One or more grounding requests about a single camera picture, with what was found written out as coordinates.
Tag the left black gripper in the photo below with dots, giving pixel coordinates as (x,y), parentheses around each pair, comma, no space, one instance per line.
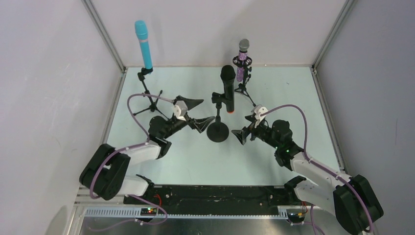
(185,117)

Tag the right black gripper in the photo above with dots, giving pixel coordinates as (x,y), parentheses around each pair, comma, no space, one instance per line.
(252,130)

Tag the black round-base mic stand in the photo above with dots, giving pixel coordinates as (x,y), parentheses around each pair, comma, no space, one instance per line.
(218,131)

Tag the black tripod shock-mount stand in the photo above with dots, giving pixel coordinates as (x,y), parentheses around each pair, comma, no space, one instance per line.
(242,89)

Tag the black small tripod stand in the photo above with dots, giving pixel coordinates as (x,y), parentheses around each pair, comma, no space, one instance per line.
(153,100)

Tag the black microphone orange end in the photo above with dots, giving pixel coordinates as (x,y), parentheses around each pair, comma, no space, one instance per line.
(228,76)

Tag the purple glitter microphone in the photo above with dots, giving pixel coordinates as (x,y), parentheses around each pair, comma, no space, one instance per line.
(243,48)

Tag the turquoise microphone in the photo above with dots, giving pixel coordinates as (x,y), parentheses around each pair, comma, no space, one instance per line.
(142,35)

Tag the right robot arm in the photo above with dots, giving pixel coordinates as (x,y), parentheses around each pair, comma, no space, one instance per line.
(350,199)

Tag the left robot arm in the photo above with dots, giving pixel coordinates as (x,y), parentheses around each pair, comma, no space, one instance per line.
(105,175)

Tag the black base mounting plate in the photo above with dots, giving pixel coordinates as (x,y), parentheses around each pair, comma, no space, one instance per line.
(221,200)

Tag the right circuit board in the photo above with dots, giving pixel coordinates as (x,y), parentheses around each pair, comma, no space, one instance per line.
(295,218)

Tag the circuit board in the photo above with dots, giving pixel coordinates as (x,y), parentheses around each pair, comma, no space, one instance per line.
(295,218)
(148,211)

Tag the left circuit board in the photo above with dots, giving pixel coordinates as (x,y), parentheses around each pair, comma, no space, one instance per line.
(148,211)

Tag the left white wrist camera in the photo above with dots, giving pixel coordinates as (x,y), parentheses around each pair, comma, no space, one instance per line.
(180,110)

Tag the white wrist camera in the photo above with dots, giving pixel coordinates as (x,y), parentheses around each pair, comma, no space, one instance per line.
(259,113)
(180,110)

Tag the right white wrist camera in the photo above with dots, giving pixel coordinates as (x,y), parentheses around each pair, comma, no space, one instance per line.
(259,113)

